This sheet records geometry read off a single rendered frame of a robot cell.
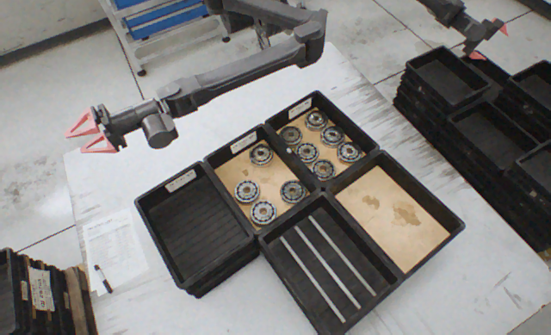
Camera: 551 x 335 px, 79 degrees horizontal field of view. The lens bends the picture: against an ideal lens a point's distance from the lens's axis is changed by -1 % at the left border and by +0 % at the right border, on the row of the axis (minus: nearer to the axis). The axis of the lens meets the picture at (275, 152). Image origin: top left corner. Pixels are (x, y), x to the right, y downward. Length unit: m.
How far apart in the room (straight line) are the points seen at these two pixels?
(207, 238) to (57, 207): 1.64
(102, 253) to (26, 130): 1.95
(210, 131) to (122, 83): 1.67
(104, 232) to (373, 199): 1.14
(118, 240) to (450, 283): 1.34
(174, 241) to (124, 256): 0.28
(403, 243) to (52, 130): 2.75
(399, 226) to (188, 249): 0.79
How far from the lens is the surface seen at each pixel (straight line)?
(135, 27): 3.02
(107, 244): 1.63
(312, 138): 1.49
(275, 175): 1.40
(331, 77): 1.92
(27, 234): 2.82
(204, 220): 1.36
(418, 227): 1.37
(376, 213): 1.35
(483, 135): 2.31
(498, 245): 1.61
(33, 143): 3.26
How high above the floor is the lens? 2.05
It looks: 57 degrees down
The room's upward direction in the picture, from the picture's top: 7 degrees counter-clockwise
